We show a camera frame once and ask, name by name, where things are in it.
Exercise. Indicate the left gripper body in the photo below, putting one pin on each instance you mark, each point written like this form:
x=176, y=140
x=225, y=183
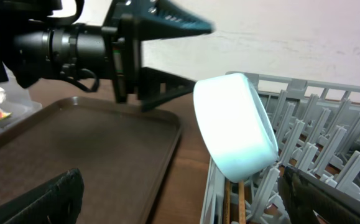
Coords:
x=124, y=50

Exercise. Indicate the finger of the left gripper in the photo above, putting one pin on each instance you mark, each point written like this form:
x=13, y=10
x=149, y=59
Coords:
x=157, y=87

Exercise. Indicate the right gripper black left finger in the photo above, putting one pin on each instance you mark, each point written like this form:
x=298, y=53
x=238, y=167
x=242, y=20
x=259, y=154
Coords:
x=58, y=200

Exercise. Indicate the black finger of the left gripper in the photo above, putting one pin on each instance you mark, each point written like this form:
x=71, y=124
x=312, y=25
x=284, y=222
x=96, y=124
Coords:
x=152, y=20

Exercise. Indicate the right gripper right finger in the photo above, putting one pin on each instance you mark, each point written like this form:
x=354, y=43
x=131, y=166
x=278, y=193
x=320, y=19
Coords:
x=305, y=197

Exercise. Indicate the light blue rice bowl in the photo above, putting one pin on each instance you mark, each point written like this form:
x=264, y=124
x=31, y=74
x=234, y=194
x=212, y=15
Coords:
x=234, y=125

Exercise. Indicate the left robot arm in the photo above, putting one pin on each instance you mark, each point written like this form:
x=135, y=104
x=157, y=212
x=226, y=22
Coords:
x=36, y=45

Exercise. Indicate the grey dishwasher rack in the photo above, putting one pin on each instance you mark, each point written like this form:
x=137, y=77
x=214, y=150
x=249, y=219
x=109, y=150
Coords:
x=317, y=128

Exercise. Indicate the brown serving tray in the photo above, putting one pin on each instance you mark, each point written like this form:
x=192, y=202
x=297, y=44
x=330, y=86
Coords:
x=122, y=154

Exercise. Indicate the clear plastic bin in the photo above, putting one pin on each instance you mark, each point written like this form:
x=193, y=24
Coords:
x=18, y=102

